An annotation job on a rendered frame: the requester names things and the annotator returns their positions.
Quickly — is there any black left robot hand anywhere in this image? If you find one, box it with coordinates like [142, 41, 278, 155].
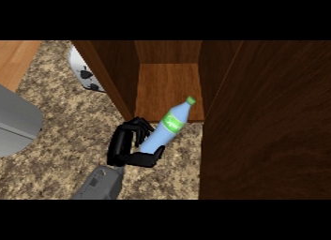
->
[105, 116, 166, 169]

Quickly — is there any blue water bottle green label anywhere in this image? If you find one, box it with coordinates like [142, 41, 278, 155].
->
[139, 96, 199, 155]

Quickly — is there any brown wooden cabinet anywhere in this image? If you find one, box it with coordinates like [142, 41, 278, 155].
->
[71, 40, 244, 124]

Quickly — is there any brown wooden cabinet door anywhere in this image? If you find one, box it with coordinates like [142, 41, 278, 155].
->
[197, 40, 331, 201]

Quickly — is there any white appliance with black knobs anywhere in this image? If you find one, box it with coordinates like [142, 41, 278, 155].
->
[69, 44, 107, 94]

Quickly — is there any grey appliance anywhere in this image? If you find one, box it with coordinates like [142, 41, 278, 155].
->
[0, 77, 45, 158]

